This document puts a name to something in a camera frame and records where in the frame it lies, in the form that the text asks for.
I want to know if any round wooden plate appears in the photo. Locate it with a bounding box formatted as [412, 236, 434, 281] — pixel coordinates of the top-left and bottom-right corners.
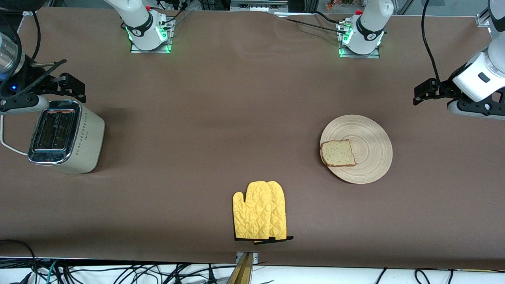
[320, 115, 393, 185]

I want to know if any slice of bread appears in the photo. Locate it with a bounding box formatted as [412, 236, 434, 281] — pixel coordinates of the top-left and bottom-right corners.
[320, 139, 357, 168]

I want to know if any cream and chrome toaster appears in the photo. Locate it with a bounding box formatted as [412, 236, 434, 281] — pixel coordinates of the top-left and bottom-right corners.
[28, 99, 106, 174]

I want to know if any white power strip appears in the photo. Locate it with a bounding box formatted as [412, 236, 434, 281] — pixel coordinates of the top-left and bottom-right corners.
[156, 0, 190, 10]

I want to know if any yellow quilted oven mitt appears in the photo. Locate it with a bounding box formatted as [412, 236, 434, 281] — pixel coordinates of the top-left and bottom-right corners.
[267, 181, 294, 242]
[232, 181, 277, 245]

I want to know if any brass coloured metal bar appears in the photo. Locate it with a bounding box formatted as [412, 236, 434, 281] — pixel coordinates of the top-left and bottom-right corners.
[227, 252, 259, 284]

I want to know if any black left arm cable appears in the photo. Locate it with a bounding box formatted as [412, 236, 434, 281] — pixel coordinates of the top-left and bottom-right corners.
[421, 0, 442, 85]

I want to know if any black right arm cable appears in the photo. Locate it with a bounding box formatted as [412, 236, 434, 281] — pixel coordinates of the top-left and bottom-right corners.
[0, 10, 42, 95]

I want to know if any white toaster power cord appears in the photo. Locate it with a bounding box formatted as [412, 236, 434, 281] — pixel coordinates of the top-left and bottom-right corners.
[0, 114, 29, 155]

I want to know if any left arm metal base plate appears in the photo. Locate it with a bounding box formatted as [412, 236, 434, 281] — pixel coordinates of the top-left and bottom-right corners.
[339, 20, 382, 59]

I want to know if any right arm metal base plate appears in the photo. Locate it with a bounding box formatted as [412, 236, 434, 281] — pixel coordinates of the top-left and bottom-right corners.
[130, 12, 175, 54]

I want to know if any black cable at arm base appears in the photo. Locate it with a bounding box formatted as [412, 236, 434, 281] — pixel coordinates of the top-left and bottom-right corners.
[160, 7, 194, 30]

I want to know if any black cable across table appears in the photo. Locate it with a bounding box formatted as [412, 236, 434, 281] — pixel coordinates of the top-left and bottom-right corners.
[272, 11, 350, 36]

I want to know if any black looping floor cable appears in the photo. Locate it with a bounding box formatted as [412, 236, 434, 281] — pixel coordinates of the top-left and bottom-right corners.
[0, 239, 39, 284]

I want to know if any teal floor cable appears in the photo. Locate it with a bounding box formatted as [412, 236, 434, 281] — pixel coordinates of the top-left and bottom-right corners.
[45, 260, 60, 284]

